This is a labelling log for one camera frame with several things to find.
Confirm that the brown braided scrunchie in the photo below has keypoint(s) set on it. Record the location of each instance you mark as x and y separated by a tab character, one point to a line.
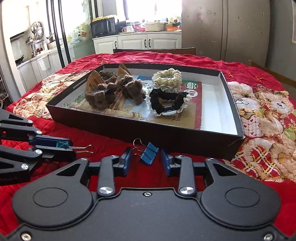
108	77

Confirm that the black microwave oven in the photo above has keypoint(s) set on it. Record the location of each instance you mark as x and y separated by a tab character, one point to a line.
103	27

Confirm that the teal binder clip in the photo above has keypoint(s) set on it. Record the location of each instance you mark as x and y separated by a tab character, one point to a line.
66	145

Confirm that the beige plastic basin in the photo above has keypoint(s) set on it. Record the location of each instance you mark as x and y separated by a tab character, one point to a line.
154	26

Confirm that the red quilted bear blanket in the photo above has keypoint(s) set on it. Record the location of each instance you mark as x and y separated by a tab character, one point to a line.
267	113

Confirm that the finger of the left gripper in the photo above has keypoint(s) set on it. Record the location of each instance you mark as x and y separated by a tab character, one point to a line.
58	155
45	141

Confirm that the steel double-door refrigerator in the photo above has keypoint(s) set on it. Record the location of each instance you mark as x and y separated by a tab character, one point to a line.
228	30

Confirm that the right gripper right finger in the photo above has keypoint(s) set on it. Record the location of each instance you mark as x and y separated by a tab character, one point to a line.
180	166

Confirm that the light blue knitted scrunchie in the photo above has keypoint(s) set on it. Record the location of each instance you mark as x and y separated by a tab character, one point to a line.
148	86

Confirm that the black white-trimmed scrunchie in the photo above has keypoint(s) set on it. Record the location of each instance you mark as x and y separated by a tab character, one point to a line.
163	103

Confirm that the cream knitted scrunchie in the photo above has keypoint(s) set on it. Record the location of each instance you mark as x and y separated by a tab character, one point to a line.
169	80

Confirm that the brown fuzzy claw clip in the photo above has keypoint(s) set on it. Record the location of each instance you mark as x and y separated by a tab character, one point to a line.
102	97
131	88

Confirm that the orange bowl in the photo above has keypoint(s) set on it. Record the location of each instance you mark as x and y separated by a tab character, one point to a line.
171	28

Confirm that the blue binder clip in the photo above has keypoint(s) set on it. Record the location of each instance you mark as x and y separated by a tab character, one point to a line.
148	152

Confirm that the white mug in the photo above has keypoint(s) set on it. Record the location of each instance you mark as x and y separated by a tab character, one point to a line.
127	29

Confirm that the brown pyramid paper packet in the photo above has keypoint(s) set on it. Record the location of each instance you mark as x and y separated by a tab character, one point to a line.
122	71

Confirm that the dark wooden chair back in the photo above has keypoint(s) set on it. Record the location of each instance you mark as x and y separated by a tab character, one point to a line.
181	51

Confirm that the white kitchen cabinet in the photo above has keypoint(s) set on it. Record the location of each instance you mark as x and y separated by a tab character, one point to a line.
138	41

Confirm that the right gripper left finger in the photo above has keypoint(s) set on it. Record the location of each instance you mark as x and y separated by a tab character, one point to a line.
111	167

